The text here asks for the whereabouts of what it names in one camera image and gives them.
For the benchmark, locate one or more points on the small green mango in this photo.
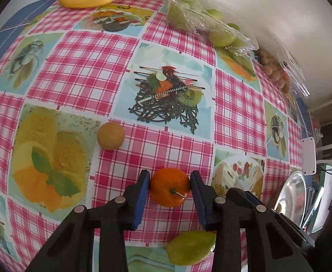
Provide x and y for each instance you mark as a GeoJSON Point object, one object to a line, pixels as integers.
{"type": "Point", "coordinates": [190, 248]}

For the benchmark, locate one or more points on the blue tablecloth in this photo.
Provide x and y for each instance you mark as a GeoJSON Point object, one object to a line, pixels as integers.
{"type": "Point", "coordinates": [21, 19]}

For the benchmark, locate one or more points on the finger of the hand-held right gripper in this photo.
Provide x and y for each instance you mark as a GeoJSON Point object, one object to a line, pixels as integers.
{"type": "Point", "coordinates": [238, 194]}

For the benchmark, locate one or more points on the large round metal tray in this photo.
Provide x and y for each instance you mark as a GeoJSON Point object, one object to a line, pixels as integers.
{"type": "Point", "coordinates": [290, 192]}

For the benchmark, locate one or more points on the pink checkered printed tablecloth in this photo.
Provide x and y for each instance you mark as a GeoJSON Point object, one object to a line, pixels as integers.
{"type": "Point", "coordinates": [84, 62]}

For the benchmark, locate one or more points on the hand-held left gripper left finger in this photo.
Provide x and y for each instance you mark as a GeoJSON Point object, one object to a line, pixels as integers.
{"type": "Point", "coordinates": [140, 201]}

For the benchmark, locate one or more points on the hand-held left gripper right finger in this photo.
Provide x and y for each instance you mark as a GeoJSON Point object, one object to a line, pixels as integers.
{"type": "Point", "coordinates": [199, 201]}

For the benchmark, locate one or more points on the white shelf unit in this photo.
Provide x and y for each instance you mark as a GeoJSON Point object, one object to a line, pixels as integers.
{"type": "Point", "coordinates": [328, 113]}

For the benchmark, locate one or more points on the plastic bag of green guavas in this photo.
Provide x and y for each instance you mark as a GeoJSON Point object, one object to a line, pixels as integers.
{"type": "Point", "coordinates": [183, 14]}

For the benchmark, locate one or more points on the clear plastic box of longans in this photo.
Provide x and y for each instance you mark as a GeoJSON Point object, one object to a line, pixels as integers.
{"type": "Point", "coordinates": [273, 73]}

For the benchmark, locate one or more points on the orange with stem stick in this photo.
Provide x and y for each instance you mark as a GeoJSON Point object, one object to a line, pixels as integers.
{"type": "Point", "coordinates": [168, 185]}

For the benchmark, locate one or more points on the large brown round fruit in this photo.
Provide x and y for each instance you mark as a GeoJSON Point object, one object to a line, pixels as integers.
{"type": "Point", "coordinates": [281, 208]}

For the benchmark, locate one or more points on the white plastic bag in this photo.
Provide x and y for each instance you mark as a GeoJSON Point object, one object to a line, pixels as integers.
{"type": "Point", "coordinates": [317, 130]}

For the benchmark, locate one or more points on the white power strip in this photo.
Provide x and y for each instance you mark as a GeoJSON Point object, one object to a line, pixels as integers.
{"type": "Point", "coordinates": [309, 155]}

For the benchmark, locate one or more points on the small brown round fruit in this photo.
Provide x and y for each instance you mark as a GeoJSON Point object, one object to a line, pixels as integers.
{"type": "Point", "coordinates": [110, 135]}

